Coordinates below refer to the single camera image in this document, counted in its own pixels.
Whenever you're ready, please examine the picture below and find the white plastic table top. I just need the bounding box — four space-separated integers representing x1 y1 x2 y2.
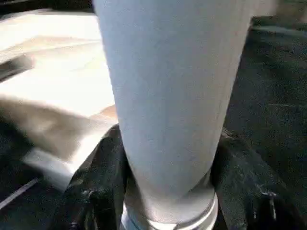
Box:
0 10 121 193

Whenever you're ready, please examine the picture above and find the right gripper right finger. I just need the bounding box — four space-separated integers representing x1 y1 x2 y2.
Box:
210 126 307 230

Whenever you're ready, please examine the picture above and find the black work mat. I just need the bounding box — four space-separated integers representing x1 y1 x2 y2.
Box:
0 14 307 230

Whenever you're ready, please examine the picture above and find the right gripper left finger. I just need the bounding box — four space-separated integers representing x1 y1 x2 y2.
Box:
49 123 131 230

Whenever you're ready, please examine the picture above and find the white plastic table leg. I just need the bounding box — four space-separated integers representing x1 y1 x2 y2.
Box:
92 0 255 230

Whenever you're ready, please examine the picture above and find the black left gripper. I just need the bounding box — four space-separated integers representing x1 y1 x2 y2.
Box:
0 54 35 81

